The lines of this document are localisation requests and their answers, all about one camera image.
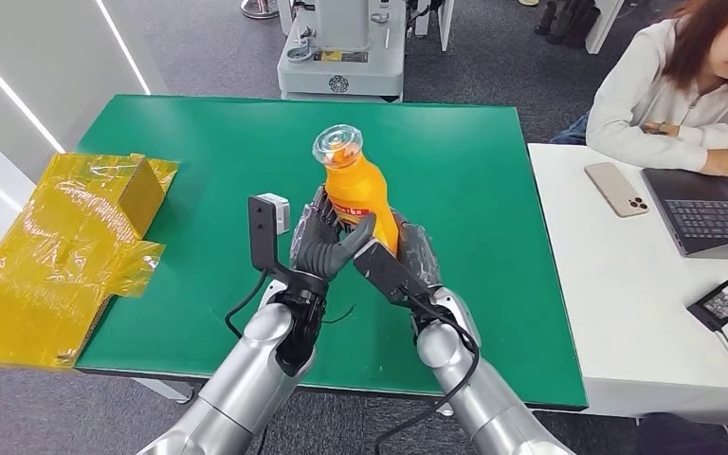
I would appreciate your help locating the person's left hand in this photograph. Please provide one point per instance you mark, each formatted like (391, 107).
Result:
(660, 129)

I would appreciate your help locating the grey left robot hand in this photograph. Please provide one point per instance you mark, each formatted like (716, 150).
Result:
(317, 251)

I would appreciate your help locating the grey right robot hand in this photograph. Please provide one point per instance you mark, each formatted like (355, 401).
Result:
(420, 257)

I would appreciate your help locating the orange plastic bottle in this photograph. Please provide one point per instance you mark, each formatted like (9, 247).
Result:
(358, 188)

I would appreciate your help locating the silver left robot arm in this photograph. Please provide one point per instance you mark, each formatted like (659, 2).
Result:
(245, 383)

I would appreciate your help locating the pale grey robot base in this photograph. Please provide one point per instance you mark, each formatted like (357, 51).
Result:
(341, 69)

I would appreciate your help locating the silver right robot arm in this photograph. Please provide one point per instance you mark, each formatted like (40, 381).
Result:
(483, 395)

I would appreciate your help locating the person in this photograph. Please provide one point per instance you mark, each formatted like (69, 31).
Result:
(640, 100)

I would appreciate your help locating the dark grey laptop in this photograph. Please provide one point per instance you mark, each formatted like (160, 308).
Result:
(709, 216)

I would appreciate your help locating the beige smartphone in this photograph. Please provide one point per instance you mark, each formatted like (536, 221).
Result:
(616, 189)

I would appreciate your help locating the green table mat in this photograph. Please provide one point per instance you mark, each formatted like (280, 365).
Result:
(464, 188)

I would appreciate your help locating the white furniture leg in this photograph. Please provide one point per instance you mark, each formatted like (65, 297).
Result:
(602, 25)

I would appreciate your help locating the black power adapter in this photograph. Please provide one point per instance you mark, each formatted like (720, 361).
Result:
(723, 304)

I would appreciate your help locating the black shoes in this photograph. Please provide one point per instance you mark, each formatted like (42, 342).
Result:
(567, 22)

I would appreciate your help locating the chrome stand base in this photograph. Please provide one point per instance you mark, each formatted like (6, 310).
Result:
(259, 9)

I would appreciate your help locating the yellow taped cardboard box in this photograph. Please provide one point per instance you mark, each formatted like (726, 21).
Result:
(62, 264)

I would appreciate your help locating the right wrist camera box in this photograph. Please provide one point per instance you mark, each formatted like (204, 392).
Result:
(386, 270)

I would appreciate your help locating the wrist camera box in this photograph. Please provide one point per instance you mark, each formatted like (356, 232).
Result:
(386, 270)
(266, 226)

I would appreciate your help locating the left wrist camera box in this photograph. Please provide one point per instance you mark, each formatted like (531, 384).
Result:
(266, 226)

